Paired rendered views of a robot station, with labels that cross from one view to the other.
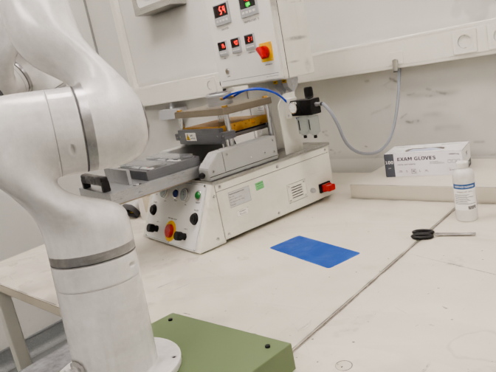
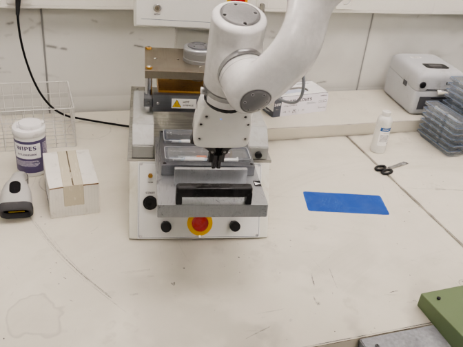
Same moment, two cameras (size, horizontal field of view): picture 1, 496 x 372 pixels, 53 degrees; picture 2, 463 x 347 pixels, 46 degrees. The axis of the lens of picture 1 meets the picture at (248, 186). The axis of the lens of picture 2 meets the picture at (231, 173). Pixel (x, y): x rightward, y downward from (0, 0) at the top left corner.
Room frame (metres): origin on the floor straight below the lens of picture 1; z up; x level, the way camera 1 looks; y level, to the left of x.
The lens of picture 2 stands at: (0.89, 1.20, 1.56)
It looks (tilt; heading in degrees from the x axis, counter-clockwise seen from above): 30 degrees down; 295
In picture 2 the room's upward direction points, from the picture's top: 6 degrees clockwise
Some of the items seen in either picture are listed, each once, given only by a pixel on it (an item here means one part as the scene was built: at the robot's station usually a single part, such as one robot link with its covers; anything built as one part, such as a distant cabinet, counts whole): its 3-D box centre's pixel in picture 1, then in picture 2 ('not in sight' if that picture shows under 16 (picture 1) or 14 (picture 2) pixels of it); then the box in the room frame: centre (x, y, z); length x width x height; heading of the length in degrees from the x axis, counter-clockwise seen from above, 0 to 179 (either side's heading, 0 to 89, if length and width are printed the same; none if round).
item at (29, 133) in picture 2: not in sight; (30, 146); (1.95, 0.25, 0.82); 0.09 x 0.09 x 0.15
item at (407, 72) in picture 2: not in sight; (423, 82); (1.12, -0.93, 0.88); 0.25 x 0.20 x 0.17; 130
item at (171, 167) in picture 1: (156, 166); (204, 151); (1.41, 0.24, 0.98); 0.20 x 0.17 x 0.03; 36
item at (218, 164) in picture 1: (237, 158); (251, 125); (1.40, 0.02, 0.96); 0.26 x 0.05 x 0.07; 126
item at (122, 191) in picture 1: (142, 175); (206, 166); (1.38, 0.28, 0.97); 0.30 x 0.22 x 0.08; 126
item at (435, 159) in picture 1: (426, 159); (292, 98); (1.50, -0.56, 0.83); 0.23 x 0.12 x 0.07; 55
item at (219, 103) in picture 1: (234, 111); (204, 66); (1.56, 0.00, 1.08); 0.31 x 0.24 x 0.13; 36
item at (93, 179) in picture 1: (94, 182); (213, 193); (1.30, 0.39, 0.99); 0.15 x 0.02 x 0.04; 36
